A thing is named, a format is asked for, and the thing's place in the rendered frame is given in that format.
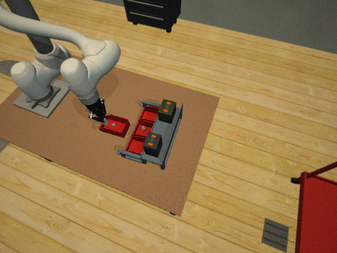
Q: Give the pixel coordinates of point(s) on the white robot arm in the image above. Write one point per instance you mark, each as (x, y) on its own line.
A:
(51, 59)

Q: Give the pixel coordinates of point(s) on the grey metal shelf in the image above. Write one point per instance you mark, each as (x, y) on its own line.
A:
(160, 128)

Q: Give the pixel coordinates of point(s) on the red open-front bin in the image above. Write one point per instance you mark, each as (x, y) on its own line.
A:
(138, 130)
(149, 114)
(121, 126)
(135, 145)

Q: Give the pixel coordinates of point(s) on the dark green case with orange latches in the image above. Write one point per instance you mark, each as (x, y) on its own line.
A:
(167, 111)

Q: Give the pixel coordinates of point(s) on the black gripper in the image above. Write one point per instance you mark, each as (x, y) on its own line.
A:
(100, 112)

